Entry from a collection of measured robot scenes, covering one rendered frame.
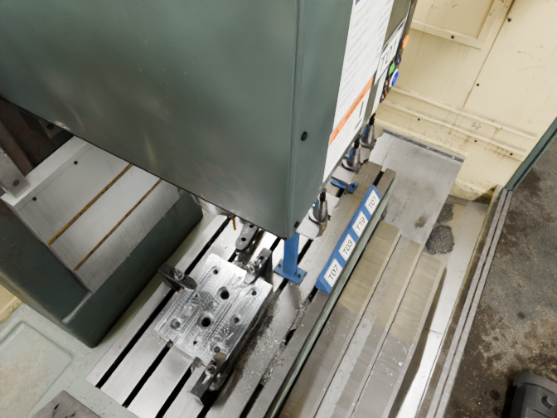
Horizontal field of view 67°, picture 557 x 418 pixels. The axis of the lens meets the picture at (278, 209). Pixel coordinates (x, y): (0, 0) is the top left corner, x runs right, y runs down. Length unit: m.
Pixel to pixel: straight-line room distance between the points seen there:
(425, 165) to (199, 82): 1.51
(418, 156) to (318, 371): 1.00
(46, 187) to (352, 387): 1.08
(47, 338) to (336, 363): 1.08
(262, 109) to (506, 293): 2.37
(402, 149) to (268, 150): 1.46
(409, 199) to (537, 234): 1.32
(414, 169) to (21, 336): 1.71
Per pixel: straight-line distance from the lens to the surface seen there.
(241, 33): 0.42
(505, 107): 1.75
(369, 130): 1.33
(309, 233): 1.13
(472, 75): 1.70
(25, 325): 1.94
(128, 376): 1.38
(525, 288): 2.78
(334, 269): 1.40
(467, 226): 1.99
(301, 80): 0.42
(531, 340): 2.66
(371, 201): 1.57
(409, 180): 1.88
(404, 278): 1.68
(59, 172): 1.14
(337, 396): 1.49
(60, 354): 1.84
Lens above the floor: 2.18
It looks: 55 degrees down
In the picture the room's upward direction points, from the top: 1 degrees clockwise
